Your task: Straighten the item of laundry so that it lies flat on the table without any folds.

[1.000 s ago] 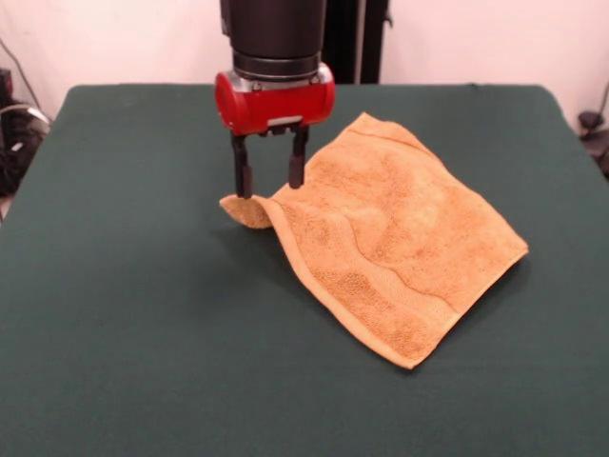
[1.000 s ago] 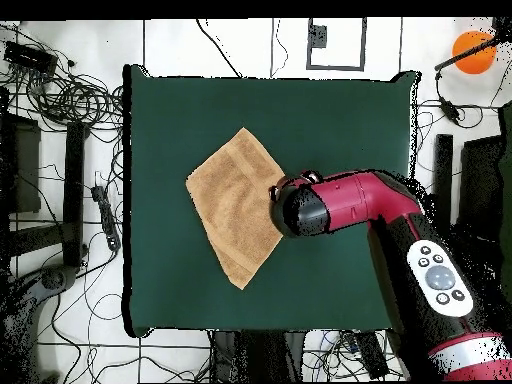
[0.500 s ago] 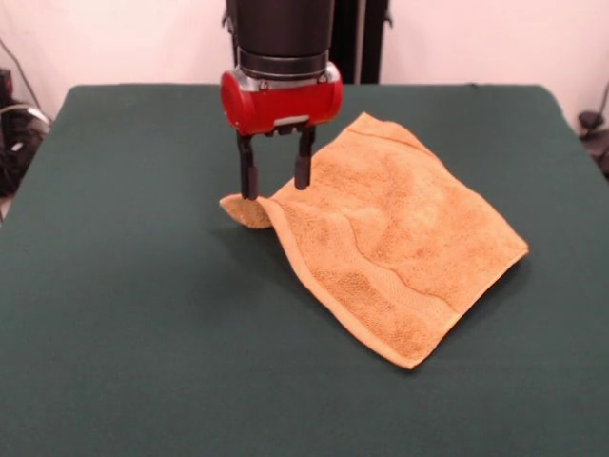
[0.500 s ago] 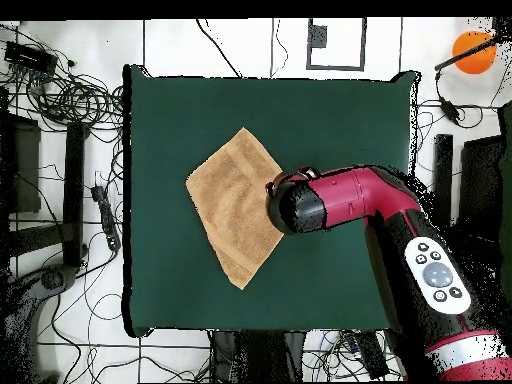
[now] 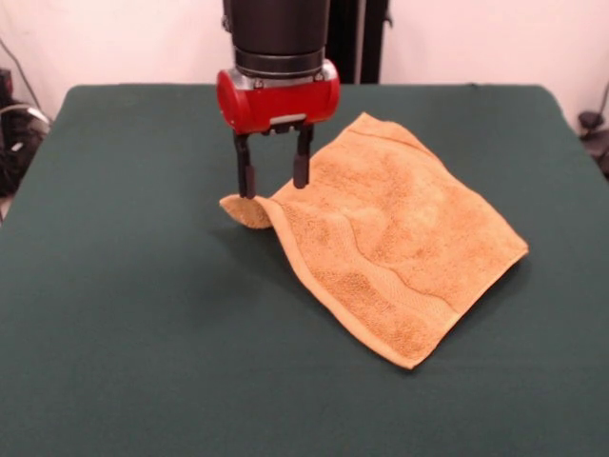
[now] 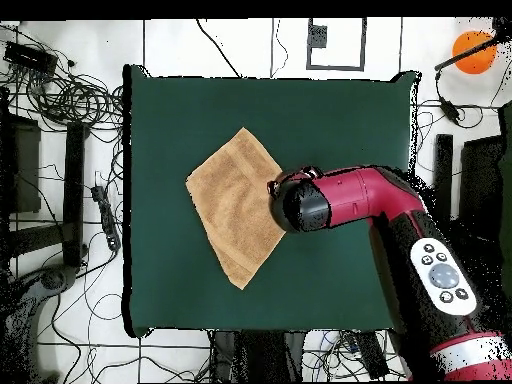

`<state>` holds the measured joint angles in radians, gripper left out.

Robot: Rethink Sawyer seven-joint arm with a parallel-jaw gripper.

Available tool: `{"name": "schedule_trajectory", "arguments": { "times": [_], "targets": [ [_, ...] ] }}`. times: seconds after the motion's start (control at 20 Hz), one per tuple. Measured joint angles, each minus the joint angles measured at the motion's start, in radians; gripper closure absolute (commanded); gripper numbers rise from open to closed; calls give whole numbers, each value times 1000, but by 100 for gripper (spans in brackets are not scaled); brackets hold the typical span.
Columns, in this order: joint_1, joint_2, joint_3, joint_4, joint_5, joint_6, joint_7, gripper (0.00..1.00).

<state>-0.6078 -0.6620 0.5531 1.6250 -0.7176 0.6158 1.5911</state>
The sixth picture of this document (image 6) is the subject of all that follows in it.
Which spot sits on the grey stand base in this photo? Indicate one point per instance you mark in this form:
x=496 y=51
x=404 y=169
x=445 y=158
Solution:
x=52 y=278

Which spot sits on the black rod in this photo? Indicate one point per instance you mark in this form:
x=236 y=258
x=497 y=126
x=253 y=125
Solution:
x=460 y=58

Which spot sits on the orange ball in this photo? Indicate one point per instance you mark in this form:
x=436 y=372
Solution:
x=474 y=60

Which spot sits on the black stand bar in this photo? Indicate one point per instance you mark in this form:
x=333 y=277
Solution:
x=443 y=160
x=74 y=180

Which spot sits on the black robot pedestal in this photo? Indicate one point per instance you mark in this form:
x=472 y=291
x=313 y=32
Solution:
x=256 y=356

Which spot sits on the dark flat panel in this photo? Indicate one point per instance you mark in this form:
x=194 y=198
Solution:
x=480 y=180
x=26 y=168

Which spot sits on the dark green table cloth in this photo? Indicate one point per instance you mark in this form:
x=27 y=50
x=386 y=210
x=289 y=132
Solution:
x=320 y=120

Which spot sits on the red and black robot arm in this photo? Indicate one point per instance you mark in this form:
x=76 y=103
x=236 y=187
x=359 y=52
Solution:
x=360 y=196

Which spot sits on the black electronics box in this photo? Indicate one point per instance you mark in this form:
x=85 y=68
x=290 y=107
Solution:
x=30 y=58

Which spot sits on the grey square tape outline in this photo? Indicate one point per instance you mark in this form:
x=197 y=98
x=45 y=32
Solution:
x=308 y=44

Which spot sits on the black power adapter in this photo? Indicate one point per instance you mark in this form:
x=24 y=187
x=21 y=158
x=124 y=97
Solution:
x=450 y=110

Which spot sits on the yellow terry towel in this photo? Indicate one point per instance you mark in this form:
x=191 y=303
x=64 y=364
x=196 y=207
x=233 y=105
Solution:
x=232 y=204

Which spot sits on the black power strip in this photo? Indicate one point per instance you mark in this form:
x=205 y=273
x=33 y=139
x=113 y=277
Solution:
x=370 y=354
x=106 y=218

